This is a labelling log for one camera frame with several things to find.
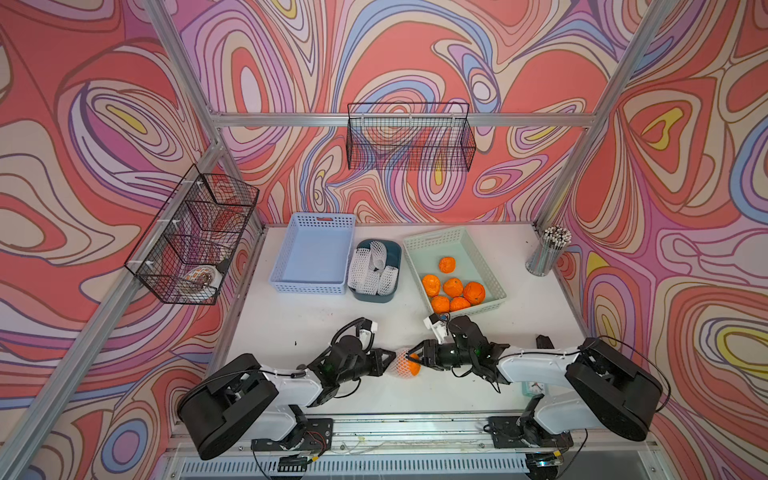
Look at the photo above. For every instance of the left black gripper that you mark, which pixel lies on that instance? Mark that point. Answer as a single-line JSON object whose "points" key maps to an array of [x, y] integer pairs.
{"points": [[377, 364]]}

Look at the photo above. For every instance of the black wire basket back wall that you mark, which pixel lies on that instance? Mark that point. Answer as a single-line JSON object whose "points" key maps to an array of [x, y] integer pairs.
{"points": [[410, 136]]}

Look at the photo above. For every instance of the white foam net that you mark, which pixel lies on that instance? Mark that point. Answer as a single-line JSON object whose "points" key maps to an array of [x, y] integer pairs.
{"points": [[360, 271], [393, 369], [378, 253], [388, 281]]}

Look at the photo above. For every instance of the black wire basket wall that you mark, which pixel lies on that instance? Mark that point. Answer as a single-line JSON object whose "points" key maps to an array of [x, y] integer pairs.
{"points": [[201, 223], [410, 136]]}

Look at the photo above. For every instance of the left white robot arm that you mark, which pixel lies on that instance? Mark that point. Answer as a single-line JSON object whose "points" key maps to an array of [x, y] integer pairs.
{"points": [[245, 396]]}

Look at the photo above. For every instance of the black wire basket left wall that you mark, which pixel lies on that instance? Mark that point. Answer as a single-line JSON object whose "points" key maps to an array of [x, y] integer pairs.
{"points": [[201, 223]]}

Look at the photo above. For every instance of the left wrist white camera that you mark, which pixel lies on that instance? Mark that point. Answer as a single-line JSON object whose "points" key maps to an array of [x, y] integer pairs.
{"points": [[366, 332]]}

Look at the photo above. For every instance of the black stapler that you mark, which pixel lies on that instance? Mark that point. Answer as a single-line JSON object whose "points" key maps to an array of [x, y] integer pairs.
{"points": [[544, 342]]}

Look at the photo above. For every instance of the dark teal plastic tray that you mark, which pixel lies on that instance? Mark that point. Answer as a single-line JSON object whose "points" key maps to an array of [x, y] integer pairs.
{"points": [[373, 272]]}

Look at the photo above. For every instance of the tape roll in wire basket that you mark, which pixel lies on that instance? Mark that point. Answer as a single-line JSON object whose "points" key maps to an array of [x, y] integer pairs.
{"points": [[201, 281]]}

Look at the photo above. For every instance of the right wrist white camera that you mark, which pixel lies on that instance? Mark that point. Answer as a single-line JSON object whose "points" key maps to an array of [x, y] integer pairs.
{"points": [[437, 325]]}

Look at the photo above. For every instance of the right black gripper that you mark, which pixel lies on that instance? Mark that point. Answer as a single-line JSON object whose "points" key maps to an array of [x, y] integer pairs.
{"points": [[427, 346]]}

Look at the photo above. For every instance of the lavender perforated plastic basket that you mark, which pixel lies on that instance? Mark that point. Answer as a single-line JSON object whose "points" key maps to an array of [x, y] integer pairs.
{"points": [[315, 254]]}

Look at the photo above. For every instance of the metal cup of pencils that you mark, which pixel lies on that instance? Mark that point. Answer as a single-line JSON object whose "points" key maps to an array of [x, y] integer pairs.
{"points": [[552, 242]]}

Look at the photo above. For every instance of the wrist white camera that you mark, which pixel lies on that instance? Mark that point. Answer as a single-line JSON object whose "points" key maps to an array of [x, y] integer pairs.
{"points": [[437, 325], [366, 332]]}

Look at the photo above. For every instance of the mint green perforated basket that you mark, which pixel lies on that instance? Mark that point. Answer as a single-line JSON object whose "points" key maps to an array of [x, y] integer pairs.
{"points": [[424, 251]]}

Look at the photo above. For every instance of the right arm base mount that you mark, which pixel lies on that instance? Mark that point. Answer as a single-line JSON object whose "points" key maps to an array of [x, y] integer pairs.
{"points": [[510, 432]]}

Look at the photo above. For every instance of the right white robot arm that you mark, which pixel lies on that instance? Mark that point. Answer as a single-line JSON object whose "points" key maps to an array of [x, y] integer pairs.
{"points": [[602, 388]]}

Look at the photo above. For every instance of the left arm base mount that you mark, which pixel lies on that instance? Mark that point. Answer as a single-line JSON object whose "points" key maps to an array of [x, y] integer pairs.
{"points": [[313, 435]]}

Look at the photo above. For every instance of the small mint alarm clock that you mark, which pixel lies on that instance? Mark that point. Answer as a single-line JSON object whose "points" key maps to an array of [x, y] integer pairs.
{"points": [[532, 389]]}

